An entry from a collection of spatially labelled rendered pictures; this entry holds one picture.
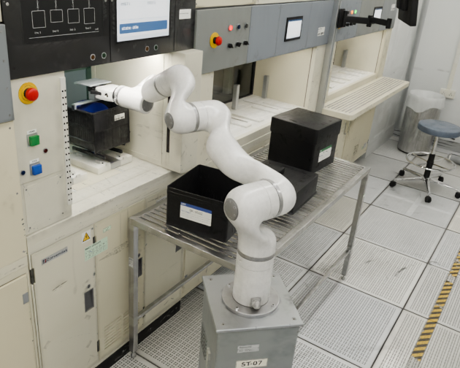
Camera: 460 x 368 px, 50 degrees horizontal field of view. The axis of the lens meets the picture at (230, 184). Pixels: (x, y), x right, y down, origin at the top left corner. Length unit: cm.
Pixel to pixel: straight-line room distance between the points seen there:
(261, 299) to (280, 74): 216
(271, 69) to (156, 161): 148
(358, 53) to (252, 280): 356
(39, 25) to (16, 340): 108
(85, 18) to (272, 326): 114
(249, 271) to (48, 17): 98
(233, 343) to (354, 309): 150
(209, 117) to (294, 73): 186
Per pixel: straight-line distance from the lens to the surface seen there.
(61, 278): 200
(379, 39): 480
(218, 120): 164
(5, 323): 192
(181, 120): 161
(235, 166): 152
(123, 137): 229
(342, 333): 283
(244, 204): 139
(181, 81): 169
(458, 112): 592
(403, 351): 285
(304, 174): 239
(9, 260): 180
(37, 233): 183
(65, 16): 169
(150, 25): 197
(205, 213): 193
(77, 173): 217
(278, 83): 353
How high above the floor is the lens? 179
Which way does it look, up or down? 25 degrees down
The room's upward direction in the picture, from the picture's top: 5 degrees clockwise
